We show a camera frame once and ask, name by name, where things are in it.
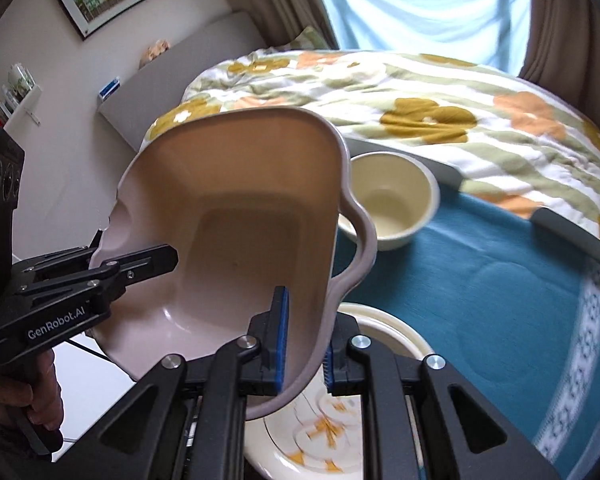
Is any plain white plate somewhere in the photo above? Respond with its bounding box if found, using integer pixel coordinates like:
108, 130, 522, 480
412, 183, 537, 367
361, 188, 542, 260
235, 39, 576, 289
332, 302, 436, 361

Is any orange cartoon print plate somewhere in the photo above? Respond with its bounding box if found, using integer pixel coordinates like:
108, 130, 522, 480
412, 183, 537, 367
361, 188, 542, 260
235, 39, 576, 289
245, 360, 426, 476

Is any green patterned pillow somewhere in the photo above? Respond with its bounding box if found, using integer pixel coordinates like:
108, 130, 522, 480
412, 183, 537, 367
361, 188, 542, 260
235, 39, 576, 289
282, 26, 326, 52

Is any pink square bowl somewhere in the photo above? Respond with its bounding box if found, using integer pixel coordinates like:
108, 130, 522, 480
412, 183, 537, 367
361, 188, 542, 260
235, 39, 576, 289
89, 105, 378, 422

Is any person's left hand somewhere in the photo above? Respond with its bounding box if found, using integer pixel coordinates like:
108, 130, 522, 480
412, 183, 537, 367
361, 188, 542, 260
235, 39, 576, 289
0, 347, 63, 441

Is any cream round bowl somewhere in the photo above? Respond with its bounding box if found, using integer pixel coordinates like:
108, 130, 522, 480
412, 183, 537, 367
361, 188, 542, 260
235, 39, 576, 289
337, 152, 441, 252

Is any teal patterned tablecloth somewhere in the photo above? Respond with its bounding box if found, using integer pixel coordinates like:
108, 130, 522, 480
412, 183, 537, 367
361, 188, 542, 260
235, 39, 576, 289
330, 180, 600, 480

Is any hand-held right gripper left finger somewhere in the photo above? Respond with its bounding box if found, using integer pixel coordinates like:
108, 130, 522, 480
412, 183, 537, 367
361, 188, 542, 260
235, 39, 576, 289
82, 286, 291, 480

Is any blue and white box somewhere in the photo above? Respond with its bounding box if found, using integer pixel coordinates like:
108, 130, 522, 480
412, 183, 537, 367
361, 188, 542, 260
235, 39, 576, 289
97, 76, 122, 101

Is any floral striped blanket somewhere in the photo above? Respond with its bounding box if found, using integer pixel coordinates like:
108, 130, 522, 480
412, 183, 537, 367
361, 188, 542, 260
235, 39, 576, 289
140, 49, 600, 251

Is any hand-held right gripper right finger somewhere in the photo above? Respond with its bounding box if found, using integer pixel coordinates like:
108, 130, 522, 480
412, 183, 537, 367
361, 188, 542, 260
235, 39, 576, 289
322, 317, 561, 480

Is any white bottle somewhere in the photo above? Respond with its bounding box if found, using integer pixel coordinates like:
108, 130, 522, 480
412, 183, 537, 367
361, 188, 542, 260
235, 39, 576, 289
7, 64, 36, 96

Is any small plush toy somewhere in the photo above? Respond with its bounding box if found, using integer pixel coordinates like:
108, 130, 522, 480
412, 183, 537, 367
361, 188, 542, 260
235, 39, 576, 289
140, 40, 172, 68

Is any white wall shelf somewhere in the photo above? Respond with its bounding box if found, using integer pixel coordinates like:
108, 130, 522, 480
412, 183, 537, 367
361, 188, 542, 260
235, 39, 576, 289
2, 85, 43, 133

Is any light blue window cloth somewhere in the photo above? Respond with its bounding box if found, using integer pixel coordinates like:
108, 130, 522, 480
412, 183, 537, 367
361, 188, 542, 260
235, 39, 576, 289
307, 0, 533, 78

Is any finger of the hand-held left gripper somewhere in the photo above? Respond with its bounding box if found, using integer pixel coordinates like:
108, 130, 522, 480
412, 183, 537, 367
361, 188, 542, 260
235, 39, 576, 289
92, 244, 179, 301
55, 245, 102, 272

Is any grey bed headboard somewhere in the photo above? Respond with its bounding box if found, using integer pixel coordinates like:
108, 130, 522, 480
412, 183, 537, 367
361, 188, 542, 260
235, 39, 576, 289
97, 10, 266, 153

